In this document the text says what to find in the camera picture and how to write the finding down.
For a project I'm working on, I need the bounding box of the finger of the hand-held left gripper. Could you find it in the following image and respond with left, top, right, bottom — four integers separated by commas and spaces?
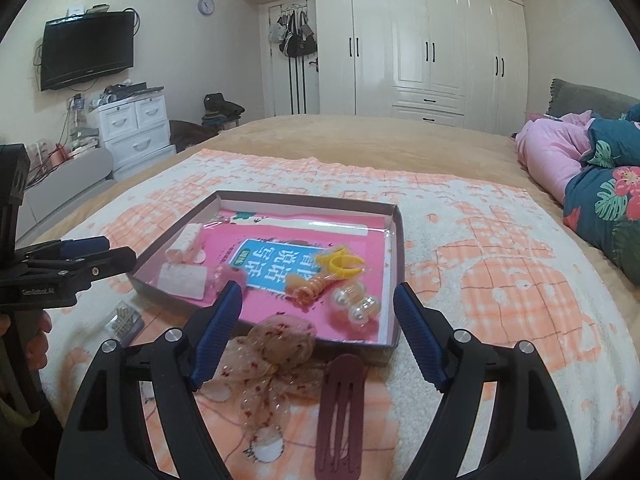
19, 235, 110, 261
30, 246, 137, 297

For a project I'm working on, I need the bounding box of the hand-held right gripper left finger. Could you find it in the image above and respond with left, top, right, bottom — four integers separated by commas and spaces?
54, 281, 244, 480

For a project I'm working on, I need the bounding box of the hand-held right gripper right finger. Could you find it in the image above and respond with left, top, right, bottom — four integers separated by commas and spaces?
393, 283, 587, 480

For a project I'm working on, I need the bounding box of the shallow brown cardboard box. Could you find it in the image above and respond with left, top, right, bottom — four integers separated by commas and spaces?
126, 190, 403, 367

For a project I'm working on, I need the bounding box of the pink pompom hair tie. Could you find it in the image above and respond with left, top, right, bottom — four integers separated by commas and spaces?
214, 266, 248, 295

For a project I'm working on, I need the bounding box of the white card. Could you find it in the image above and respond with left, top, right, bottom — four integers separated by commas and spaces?
158, 263, 209, 302

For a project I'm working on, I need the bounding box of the pearl bead hair tie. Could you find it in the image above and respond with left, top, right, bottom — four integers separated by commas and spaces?
329, 280, 383, 333

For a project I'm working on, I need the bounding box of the beige polka dot bow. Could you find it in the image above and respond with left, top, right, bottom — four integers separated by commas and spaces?
206, 314, 327, 442

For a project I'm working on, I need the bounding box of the cream hair claw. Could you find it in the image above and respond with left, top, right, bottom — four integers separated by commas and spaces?
165, 223, 207, 265

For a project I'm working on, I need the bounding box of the yellow spiral hair clip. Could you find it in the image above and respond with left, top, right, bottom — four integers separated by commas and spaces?
287, 276, 327, 309

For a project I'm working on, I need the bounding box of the yellow ring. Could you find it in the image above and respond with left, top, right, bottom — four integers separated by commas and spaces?
319, 244, 370, 282

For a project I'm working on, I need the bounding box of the small clear-lid jewelry box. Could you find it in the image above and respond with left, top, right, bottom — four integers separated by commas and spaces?
106, 301, 142, 344

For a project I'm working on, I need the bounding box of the person's left hand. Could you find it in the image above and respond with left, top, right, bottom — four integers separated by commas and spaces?
22, 311, 53, 362

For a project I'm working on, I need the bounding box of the orange and white fleece blanket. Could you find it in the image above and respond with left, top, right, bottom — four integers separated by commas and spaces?
39, 150, 640, 480

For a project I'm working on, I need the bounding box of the white drawer cabinet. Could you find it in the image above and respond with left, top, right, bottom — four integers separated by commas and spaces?
95, 91, 177, 172

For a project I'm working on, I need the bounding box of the maroon snap hair clip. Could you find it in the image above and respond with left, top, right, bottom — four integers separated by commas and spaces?
314, 353, 367, 480

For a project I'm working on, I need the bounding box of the dark brown bag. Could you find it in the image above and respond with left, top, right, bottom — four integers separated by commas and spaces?
168, 120, 221, 154

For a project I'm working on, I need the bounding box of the clutter on drawer cabinet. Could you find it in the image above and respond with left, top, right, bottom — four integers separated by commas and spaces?
101, 80, 165, 102

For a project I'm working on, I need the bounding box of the dark clothes pile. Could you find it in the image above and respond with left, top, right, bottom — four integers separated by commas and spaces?
201, 92, 246, 122

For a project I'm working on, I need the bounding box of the bed with yellow sheet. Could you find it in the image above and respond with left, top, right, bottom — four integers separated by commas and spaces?
20, 114, 640, 321

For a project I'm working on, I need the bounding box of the pink quilt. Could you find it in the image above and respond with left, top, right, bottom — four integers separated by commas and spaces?
514, 109, 603, 207

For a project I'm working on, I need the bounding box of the blue floral quilt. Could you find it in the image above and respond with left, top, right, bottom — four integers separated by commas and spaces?
562, 104, 640, 287

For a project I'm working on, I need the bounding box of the white door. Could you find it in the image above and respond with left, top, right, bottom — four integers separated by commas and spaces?
259, 0, 322, 119

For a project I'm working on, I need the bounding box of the grey pillow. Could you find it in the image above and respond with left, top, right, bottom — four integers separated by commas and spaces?
546, 78, 640, 122

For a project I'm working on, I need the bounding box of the black hanging handbag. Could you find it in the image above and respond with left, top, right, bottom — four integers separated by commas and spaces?
279, 11, 302, 58

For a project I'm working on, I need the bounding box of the white wardrobe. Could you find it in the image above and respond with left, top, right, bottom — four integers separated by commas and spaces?
237, 0, 531, 137

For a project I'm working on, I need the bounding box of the dark brown hanging handbag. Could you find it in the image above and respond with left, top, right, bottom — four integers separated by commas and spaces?
298, 11, 319, 56

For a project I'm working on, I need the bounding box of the black wall television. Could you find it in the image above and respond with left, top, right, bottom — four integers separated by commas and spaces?
40, 10, 136, 92

